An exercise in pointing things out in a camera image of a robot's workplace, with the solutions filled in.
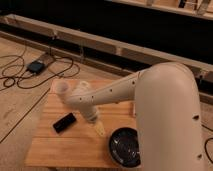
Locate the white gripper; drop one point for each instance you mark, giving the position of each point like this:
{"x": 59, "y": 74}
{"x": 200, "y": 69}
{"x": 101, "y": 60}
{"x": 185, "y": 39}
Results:
{"x": 90, "y": 114}

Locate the dark ceramic bowl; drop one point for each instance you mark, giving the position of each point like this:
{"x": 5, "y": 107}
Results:
{"x": 123, "y": 147}

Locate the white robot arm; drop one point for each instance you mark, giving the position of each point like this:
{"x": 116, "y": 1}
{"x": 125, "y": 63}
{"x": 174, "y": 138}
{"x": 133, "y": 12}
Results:
{"x": 168, "y": 115}

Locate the black rectangular remote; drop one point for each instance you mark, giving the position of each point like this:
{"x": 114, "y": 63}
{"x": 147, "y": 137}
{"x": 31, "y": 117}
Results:
{"x": 64, "y": 123}

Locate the small wooden table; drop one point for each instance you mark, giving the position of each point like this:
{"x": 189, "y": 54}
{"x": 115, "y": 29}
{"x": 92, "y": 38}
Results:
{"x": 79, "y": 146}

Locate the small white rectangular block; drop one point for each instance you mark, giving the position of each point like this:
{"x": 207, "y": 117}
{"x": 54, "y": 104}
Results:
{"x": 84, "y": 85}

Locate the wooden frame rail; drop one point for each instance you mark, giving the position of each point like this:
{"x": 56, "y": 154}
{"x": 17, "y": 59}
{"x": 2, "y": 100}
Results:
{"x": 130, "y": 51}

